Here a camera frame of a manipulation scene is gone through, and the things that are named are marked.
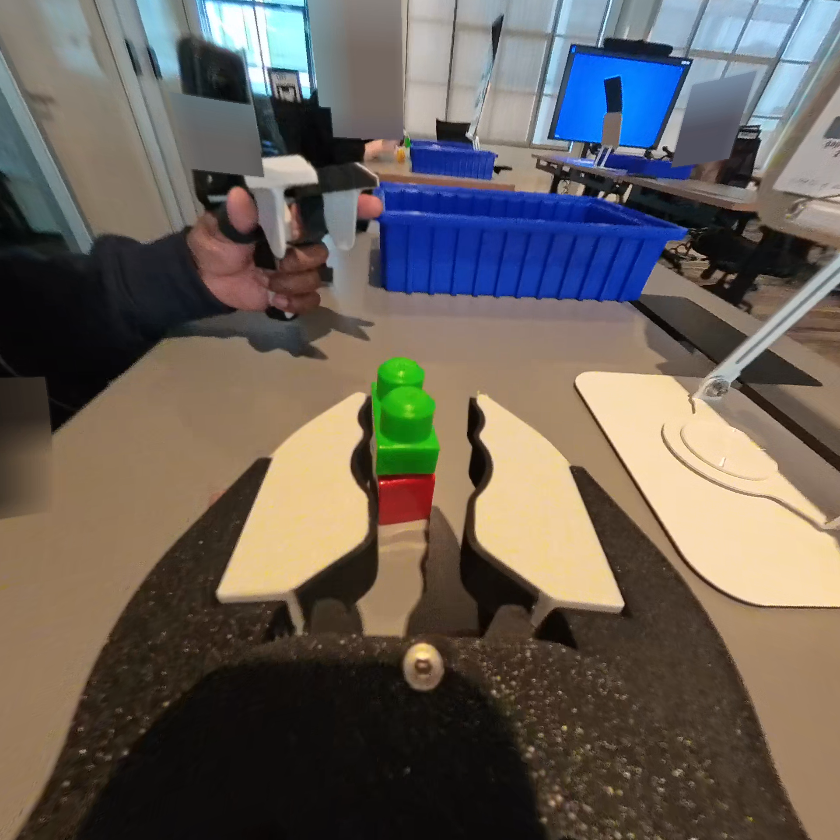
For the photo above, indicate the person's left forearm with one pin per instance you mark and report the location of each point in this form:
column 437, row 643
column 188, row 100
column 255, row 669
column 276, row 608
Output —
column 98, row 295

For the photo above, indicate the person's left hand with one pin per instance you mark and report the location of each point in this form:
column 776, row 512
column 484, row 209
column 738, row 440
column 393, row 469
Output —
column 229, row 269

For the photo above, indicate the printed marker sign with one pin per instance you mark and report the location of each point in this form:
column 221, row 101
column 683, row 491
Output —
column 285, row 85

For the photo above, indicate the black office chair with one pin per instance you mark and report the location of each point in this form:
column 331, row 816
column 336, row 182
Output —
column 722, row 253

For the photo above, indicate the wooden office desk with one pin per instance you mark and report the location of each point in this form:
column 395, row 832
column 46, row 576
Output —
column 446, row 184
column 689, row 190

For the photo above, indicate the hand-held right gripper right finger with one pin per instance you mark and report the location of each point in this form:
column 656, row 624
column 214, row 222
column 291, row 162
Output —
column 538, row 525

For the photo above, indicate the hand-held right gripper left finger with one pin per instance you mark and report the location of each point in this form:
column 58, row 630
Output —
column 302, row 525

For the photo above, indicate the blue ribbed plastic bin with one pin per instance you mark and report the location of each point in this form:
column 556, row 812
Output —
column 453, row 161
column 512, row 256
column 630, row 167

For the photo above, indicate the instruction poster board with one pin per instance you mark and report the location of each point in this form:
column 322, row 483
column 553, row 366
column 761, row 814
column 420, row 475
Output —
column 807, row 144

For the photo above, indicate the green two-stud block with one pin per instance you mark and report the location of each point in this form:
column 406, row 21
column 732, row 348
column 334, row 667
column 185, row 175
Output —
column 407, row 446

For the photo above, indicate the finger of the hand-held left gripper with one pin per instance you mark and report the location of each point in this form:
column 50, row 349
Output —
column 348, row 178

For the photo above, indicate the computer monitor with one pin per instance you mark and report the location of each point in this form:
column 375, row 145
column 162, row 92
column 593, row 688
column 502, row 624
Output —
column 623, row 92

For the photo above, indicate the red single-stud block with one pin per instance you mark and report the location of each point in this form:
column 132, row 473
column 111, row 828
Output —
column 407, row 499

